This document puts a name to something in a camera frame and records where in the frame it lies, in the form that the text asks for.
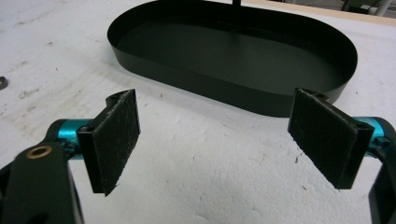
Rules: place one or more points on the black upright rod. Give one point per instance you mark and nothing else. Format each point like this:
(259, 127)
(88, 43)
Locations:
(236, 2)

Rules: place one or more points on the black oval metal tray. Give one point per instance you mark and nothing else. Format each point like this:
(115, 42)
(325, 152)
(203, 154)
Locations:
(236, 59)

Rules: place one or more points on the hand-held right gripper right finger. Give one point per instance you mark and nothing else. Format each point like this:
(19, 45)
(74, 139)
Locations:
(327, 137)

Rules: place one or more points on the small dark metal washer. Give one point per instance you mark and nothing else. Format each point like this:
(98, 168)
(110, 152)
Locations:
(2, 82)

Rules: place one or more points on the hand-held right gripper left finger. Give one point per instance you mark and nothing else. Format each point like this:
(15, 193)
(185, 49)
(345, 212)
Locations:
(109, 140)

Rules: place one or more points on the white metal stand leg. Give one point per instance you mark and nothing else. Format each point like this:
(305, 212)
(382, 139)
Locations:
(383, 6)

